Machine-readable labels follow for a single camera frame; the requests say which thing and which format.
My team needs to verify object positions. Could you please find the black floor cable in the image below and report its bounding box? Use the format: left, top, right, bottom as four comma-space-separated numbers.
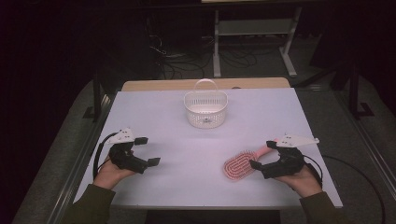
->
321, 154, 387, 224

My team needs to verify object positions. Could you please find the white plastic basket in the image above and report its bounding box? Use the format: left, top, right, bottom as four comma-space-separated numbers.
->
183, 78, 229, 130

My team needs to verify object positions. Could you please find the beige wooden desk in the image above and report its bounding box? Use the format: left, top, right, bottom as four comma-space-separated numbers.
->
120, 77, 291, 92

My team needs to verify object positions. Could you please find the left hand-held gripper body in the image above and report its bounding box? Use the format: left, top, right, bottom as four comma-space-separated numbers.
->
107, 127, 149, 175

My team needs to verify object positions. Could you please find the pink hairbrush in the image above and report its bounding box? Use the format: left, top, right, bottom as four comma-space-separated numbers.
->
222, 138, 279, 181

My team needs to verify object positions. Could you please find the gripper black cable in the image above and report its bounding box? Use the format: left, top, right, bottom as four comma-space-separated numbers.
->
92, 132, 120, 180
303, 154, 325, 189

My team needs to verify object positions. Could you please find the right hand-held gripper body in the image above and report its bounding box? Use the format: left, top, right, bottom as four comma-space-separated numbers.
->
261, 133, 320, 180

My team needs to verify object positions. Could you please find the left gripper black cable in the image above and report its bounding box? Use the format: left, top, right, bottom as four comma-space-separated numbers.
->
92, 132, 120, 180

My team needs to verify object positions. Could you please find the tangle of floor cables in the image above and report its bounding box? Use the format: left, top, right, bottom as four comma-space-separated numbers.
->
148, 34, 260, 80

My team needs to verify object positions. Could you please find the white metal stand frame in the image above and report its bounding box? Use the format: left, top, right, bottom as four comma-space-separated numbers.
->
213, 7, 303, 78

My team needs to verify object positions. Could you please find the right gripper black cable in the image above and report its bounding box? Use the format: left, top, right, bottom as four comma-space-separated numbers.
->
303, 154, 325, 189

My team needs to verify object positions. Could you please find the black metal stand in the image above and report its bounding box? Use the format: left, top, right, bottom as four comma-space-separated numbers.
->
82, 73, 106, 123
347, 62, 375, 121

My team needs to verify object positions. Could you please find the person's left hand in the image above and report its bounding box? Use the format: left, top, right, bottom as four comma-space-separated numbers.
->
92, 150, 138, 190

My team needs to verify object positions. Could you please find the metal floor rail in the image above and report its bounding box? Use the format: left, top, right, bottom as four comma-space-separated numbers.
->
334, 90, 396, 200
46, 92, 117, 224

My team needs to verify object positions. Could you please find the person's right hand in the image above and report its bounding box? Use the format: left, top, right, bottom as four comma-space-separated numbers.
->
274, 163, 323, 199

